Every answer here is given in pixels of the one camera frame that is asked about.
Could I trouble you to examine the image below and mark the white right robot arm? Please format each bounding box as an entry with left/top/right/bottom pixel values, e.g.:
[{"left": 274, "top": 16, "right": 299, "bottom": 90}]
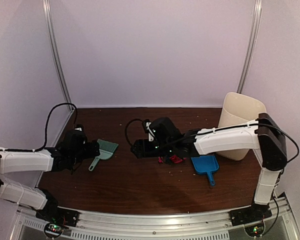
[{"left": 129, "top": 113, "right": 288, "bottom": 221}]

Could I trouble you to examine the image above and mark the aluminium frame post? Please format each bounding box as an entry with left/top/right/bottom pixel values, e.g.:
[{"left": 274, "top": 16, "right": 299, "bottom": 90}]
[
  {"left": 42, "top": 0, "right": 72, "bottom": 103},
  {"left": 236, "top": 0, "right": 262, "bottom": 94}
]

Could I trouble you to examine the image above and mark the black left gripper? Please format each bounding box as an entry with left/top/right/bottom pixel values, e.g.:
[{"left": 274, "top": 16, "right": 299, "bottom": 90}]
[{"left": 70, "top": 139, "right": 100, "bottom": 166}]

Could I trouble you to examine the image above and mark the left aluminium frame post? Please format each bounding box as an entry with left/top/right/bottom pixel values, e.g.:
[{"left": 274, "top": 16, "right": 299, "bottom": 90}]
[{"left": 42, "top": 0, "right": 72, "bottom": 103}]

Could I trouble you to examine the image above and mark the right circuit board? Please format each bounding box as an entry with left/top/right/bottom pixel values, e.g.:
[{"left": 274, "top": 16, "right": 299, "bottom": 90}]
[{"left": 244, "top": 224, "right": 265, "bottom": 238}]

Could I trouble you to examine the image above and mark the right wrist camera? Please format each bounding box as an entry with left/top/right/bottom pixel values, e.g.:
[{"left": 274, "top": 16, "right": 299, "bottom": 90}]
[{"left": 145, "top": 119, "right": 155, "bottom": 142}]

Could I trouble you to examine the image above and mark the circuit board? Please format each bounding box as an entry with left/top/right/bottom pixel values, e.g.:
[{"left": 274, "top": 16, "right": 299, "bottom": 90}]
[
  {"left": 244, "top": 224, "right": 265, "bottom": 238},
  {"left": 43, "top": 223, "right": 64, "bottom": 238}
]

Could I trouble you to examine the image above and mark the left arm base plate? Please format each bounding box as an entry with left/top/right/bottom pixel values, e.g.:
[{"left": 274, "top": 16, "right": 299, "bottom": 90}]
[{"left": 35, "top": 207, "right": 80, "bottom": 227}]

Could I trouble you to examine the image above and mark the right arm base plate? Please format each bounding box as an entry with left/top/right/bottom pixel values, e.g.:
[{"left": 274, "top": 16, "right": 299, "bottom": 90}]
[{"left": 229, "top": 203, "right": 272, "bottom": 226}]

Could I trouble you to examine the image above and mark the blue plastic dustpan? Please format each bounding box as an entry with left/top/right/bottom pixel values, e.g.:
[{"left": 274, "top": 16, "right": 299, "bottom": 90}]
[{"left": 191, "top": 155, "right": 219, "bottom": 187}]

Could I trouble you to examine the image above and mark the aluminium front rail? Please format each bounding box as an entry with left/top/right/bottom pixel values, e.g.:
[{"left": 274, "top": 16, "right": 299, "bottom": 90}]
[{"left": 7, "top": 196, "right": 300, "bottom": 240}]

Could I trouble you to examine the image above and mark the left circuit board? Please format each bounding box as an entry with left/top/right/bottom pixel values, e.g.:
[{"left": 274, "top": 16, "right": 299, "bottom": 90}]
[{"left": 43, "top": 223, "right": 64, "bottom": 238}]

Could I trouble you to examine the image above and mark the green hand brush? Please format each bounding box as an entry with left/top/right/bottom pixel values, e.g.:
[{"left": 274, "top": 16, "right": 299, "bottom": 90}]
[{"left": 88, "top": 139, "right": 119, "bottom": 172}]

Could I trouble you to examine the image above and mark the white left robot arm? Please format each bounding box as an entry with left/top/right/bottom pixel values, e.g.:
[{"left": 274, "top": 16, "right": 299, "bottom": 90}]
[{"left": 0, "top": 128, "right": 100, "bottom": 224}]

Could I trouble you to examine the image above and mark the right aluminium frame post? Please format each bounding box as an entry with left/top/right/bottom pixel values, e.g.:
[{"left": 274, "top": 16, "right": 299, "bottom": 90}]
[{"left": 236, "top": 0, "right": 262, "bottom": 94}]

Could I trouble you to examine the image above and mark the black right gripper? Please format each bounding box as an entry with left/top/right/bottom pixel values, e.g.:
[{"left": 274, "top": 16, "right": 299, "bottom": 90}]
[{"left": 131, "top": 138, "right": 175, "bottom": 158}]

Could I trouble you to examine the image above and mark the beige plastic waste bin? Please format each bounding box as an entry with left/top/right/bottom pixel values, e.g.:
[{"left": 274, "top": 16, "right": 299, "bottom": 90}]
[{"left": 217, "top": 92, "right": 267, "bottom": 162}]

